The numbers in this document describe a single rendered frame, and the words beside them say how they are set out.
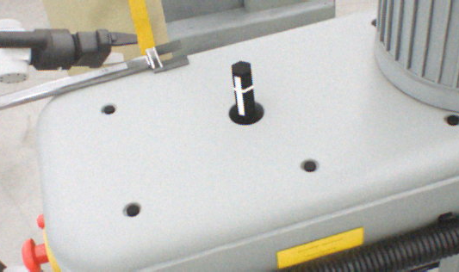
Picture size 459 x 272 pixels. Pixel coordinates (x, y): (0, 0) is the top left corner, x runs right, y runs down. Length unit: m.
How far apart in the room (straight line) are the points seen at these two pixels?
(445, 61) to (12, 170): 2.99
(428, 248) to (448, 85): 0.16
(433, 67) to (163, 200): 0.28
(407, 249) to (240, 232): 0.17
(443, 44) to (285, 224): 0.22
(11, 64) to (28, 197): 1.94
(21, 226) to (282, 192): 2.67
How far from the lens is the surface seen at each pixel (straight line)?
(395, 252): 0.70
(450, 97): 0.69
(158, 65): 0.77
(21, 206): 3.33
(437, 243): 0.71
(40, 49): 1.46
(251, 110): 0.69
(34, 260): 0.79
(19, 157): 3.56
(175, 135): 0.69
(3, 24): 1.49
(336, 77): 0.74
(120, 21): 2.68
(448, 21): 0.64
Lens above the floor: 2.37
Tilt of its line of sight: 45 degrees down
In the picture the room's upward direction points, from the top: 8 degrees counter-clockwise
